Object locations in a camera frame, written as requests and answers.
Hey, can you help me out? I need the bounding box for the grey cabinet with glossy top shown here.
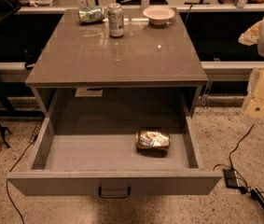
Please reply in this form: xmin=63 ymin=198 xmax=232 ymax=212
xmin=24 ymin=7 xmax=209 ymax=117

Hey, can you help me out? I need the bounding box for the white bowl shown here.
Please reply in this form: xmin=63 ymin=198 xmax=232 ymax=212
xmin=143 ymin=7 xmax=175 ymax=25

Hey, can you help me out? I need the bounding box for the upright white green can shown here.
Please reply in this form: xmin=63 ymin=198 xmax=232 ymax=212
xmin=107 ymin=3 xmax=124 ymax=37

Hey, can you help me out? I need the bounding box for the lying green can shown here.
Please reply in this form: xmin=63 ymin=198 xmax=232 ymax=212
xmin=78 ymin=7 xmax=104 ymax=24

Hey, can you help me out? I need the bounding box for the black drawer handle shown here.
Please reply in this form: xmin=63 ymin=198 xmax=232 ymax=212
xmin=98 ymin=187 xmax=131 ymax=199

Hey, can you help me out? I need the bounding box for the black cable left floor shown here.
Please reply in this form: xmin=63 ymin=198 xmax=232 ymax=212
xmin=6 ymin=134 xmax=39 ymax=224

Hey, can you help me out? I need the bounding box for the black power cable right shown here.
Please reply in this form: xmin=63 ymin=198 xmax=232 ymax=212
xmin=213 ymin=124 xmax=264 ymax=200

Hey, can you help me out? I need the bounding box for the crushed orange can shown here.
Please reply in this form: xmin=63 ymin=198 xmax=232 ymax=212
xmin=136 ymin=131 xmax=170 ymax=150

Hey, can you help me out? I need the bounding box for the black power adapter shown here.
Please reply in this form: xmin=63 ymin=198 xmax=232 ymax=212
xmin=223 ymin=169 xmax=239 ymax=189

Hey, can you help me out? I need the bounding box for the white label in cabinet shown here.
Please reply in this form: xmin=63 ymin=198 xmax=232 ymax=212
xmin=75 ymin=88 xmax=103 ymax=97

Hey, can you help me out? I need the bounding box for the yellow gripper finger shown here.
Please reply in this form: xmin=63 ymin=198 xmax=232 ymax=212
xmin=238 ymin=21 xmax=261 ymax=46
xmin=243 ymin=67 xmax=264 ymax=120

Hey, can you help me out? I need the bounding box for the open grey top drawer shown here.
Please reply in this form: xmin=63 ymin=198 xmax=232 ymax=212
xmin=7 ymin=88 xmax=221 ymax=196

